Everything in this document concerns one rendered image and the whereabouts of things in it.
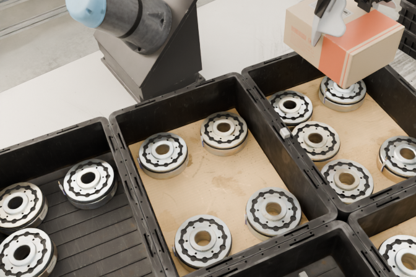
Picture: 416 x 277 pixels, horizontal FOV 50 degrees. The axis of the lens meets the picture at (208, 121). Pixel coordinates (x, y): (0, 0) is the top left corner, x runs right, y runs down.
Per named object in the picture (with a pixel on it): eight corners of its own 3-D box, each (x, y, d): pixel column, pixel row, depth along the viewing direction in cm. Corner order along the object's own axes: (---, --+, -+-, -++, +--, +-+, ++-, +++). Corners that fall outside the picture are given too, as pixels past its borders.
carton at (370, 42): (283, 42, 84) (285, 8, 79) (329, 18, 88) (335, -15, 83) (344, 89, 75) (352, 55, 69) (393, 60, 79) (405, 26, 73)
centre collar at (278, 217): (256, 202, 83) (256, 200, 83) (281, 195, 84) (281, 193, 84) (265, 225, 80) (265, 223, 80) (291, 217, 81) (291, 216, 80)
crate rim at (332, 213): (108, 121, 93) (106, 113, 91) (238, 77, 100) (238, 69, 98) (173, 297, 68) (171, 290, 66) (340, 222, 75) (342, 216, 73)
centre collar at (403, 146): (388, 150, 90) (389, 148, 89) (408, 142, 91) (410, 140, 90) (404, 168, 86) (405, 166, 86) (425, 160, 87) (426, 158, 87)
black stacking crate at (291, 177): (119, 149, 100) (108, 115, 92) (238, 107, 107) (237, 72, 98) (181, 316, 75) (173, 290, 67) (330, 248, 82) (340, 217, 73)
